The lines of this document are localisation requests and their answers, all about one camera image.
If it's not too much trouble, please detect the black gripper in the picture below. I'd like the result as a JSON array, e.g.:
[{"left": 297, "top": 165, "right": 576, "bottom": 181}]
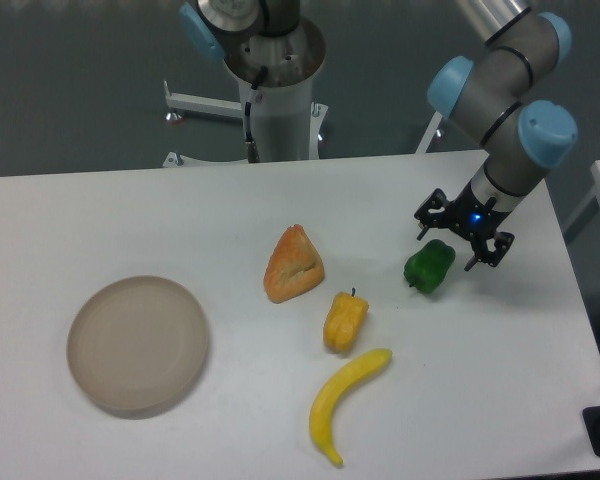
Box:
[{"left": 414, "top": 183, "right": 515, "bottom": 271}]

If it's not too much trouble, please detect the green toy pepper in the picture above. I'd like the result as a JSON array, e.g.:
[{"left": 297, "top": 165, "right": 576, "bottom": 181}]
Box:
[{"left": 403, "top": 239, "right": 456, "bottom": 294}]

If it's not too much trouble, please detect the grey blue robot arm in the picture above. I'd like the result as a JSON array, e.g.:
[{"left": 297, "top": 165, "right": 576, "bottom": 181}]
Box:
[{"left": 179, "top": 1, "right": 578, "bottom": 266}]

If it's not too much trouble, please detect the yellow toy pepper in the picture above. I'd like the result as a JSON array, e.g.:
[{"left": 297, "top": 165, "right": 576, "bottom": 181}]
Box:
[{"left": 323, "top": 288, "right": 369, "bottom": 353}]

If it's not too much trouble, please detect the orange toy bread wedge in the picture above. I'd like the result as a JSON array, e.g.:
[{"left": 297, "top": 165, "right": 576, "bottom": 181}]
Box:
[{"left": 263, "top": 224, "right": 325, "bottom": 303}]

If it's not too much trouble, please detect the yellow toy banana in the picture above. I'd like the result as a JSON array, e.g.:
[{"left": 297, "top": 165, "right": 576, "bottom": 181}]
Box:
[{"left": 309, "top": 348, "right": 393, "bottom": 468}]

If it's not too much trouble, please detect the beige round plate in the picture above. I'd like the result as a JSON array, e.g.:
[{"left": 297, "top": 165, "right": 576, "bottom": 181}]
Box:
[{"left": 66, "top": 275, "right": 210, "bottom": 419}]

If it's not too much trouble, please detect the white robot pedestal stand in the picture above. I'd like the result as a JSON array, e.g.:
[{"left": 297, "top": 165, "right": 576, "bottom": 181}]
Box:
[{"left": 165, "top": 1, "right": 432, "bottom": 163}]

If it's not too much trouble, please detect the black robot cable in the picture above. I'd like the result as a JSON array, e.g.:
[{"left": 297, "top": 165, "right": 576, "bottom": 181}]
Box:
[{"left": 243, "top": 65, "right": 269, "bottom": 164}]

